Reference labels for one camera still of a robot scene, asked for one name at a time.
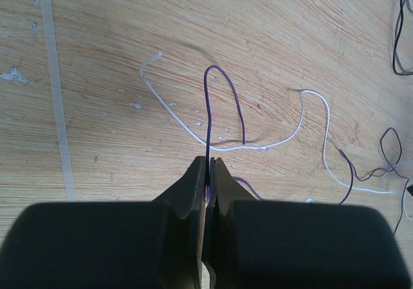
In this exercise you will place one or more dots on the translucent white zip tie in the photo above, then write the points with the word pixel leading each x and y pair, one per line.
pixel 55 83

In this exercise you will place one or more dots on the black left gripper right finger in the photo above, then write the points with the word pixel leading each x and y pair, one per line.
pixel 252 243

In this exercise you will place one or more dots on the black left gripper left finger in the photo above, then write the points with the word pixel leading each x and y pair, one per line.
pixel 122 244

